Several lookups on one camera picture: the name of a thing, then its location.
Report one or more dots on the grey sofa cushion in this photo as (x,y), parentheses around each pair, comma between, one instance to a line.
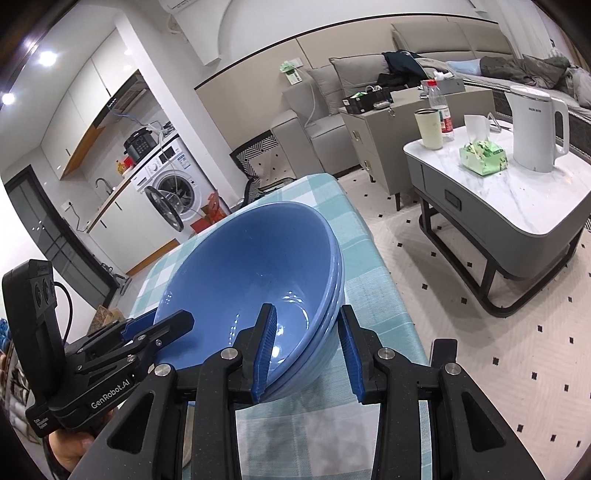
(360,74)
(325,90)

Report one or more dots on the grey green blanket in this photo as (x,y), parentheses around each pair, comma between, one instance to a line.
(521,69)

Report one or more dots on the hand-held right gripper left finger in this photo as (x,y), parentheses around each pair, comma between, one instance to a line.
(264,355)

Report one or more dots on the range hood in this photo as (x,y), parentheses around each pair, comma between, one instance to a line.
(124,99)

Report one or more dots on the white air conditioner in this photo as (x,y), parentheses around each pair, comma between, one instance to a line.
(178,3)

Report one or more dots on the dark glass door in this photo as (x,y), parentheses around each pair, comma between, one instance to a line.
(51,235)

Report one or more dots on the white washing machine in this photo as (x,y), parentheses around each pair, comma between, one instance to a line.
(178,159)

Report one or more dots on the beige diamond pattern floor mat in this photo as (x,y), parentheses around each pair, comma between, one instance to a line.
(508,369)

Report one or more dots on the person's left hand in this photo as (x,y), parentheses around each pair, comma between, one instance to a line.
(69,452)

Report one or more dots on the clear plastic bottle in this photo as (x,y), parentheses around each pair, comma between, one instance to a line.
(438,97)

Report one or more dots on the patterned gift box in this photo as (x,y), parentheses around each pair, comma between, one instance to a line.
(104,316)

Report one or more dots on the white kitchen counter cabinet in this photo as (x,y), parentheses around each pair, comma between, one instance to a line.
(129,226)

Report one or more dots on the grey sofa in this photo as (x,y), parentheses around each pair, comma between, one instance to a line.
(318,134)

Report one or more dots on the green white wall fixture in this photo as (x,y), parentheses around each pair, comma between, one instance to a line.
(291,71)

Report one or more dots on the white electric kettle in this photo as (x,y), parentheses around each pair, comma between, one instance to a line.
(531,134)

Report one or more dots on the beige cup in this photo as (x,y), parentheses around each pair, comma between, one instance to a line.
(429,131)

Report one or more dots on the dark kitchen faucet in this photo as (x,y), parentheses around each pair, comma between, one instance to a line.
(110,189)

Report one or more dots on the black pressure cooker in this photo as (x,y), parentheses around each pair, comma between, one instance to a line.
(141,145)

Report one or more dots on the dark jacket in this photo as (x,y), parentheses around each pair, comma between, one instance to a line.
(406,67)

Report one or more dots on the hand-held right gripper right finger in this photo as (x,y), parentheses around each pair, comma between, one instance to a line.
(352,360)

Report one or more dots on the black box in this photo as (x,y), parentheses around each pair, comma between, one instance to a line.
(364,104)

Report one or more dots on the white marble coffee table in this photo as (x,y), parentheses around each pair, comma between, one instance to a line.
(485,203)

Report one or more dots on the black white patterned cushion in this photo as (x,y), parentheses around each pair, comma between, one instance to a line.
(254,150)

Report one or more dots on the red cardboard box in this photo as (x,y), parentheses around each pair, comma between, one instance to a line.
(214,210)

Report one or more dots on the grey side cabinet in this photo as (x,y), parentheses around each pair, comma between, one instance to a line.
(378,143)

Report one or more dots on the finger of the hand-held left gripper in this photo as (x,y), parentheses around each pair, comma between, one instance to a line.
(178,323)
(138,325)

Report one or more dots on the teal checked tablecloth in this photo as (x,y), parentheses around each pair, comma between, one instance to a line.
(364,295)

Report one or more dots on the white wall cabinets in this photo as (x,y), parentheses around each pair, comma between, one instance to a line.
(78,120)

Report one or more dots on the upright floor cleaner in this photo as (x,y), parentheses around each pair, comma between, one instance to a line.
(122,284)

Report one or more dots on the green tissue pack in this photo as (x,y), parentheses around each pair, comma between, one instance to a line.
(482,159)

